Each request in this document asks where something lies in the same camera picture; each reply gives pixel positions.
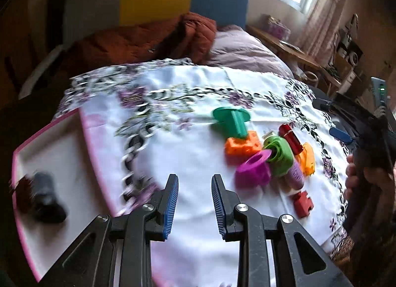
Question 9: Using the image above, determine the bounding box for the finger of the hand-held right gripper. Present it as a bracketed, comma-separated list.
[312, 97, 342, 113]
[328, 126, 355, 145]

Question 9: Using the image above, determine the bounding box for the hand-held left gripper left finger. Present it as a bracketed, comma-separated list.
[40, 174, 180, 287]

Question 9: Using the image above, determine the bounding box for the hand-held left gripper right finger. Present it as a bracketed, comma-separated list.
[211, 174, 355, 287]

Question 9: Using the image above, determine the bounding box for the yellow plastic case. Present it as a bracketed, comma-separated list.
[295, 142, 316, 177]

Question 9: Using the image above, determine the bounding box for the magenta toy nut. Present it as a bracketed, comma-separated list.
[234, 152, 272, 189]

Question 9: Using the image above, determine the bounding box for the red metallic cylinder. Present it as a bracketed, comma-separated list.
[278, 124, 304, 156]

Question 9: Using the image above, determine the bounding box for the orange perforated toy block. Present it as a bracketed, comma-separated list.
[224, 130, 263, 164]

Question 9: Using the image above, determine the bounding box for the green square toy nut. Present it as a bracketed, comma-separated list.
[262, 136, 294, 178]

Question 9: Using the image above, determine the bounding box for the purple perforated oval toy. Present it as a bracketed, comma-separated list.
[280, 160, 305, 196]

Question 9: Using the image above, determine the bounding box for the small red toy block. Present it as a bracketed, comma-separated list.
[292, 190, 314, 219]

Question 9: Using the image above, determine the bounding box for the green toy bolt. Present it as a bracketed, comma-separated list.
[212, 107, 251, 139]

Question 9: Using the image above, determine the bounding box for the pink-rimmed white tray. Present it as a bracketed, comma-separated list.
[11, 107, 161, 284]

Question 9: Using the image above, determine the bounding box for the dark grey toy cylinder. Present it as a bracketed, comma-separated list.
[31, 172, 68, 223]

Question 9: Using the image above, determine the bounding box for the dark red toy piece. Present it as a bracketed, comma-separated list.
[14, 176, 34, 213]

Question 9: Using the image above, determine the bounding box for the person's right hand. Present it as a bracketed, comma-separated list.
[344, 153, 396, 197]

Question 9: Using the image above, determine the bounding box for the black padded table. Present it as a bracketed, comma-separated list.
[306, 85, 347, 102]

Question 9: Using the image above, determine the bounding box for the floral embroidered white tablecloth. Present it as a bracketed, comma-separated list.
[52, 58, 356, 287]

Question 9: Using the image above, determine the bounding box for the white round fan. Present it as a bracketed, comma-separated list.
[346, 50, 363, 66]

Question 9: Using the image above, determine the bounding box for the wooden desk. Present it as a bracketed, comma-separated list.
[246, 24, 342, 89]

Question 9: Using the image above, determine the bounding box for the beige curtain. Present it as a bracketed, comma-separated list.
[294, 0, 353, 55]

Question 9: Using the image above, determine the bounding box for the beige pillow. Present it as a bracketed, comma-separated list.
[206, 25, 294, 78]

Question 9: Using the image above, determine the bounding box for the wicker basket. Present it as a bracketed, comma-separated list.
[329, 234, 356, 272]

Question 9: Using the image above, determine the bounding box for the rust red blanket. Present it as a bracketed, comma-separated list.
[66, 12, 217, 72]

